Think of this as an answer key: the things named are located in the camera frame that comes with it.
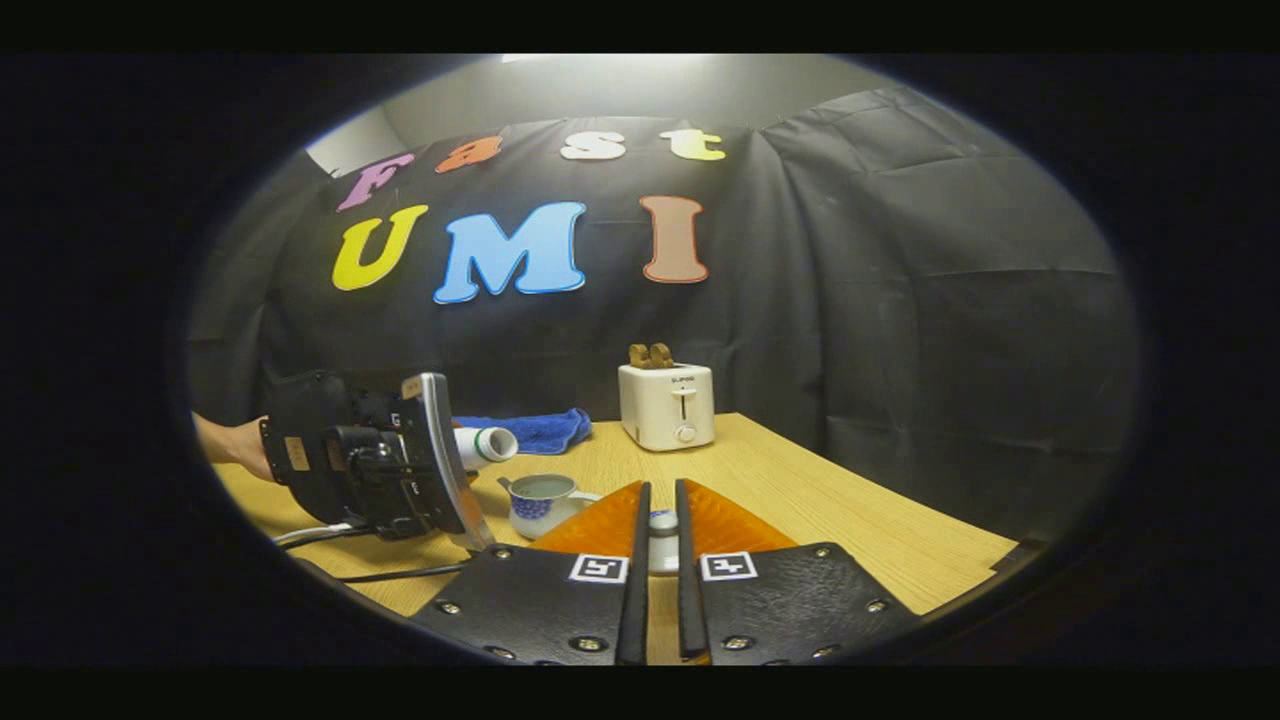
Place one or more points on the white blue-patterned teacup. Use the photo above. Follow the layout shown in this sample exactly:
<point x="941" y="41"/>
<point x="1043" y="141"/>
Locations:
<point x="530" y="515"/>

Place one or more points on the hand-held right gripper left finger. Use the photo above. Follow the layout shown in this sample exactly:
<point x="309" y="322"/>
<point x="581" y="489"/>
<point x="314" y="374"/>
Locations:
<point x="637" y="600"/>

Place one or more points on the blue towel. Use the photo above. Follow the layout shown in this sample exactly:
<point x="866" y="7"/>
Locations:
<point x="550" y="430"/>

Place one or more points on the white toaster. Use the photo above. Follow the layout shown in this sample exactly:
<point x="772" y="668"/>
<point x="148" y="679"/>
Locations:
<point x="660" y="410"/>

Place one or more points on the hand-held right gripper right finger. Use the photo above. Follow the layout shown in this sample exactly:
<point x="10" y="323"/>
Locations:
<point x="688" y="600"/>

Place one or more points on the black backdrop cloth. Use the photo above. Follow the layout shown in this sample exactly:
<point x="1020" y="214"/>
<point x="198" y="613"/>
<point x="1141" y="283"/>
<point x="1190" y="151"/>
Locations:
<point x="900" y="300"/>

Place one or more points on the white water bottle green label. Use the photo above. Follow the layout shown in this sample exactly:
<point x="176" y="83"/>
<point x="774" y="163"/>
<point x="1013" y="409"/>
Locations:
<point x="490" y="445"/>

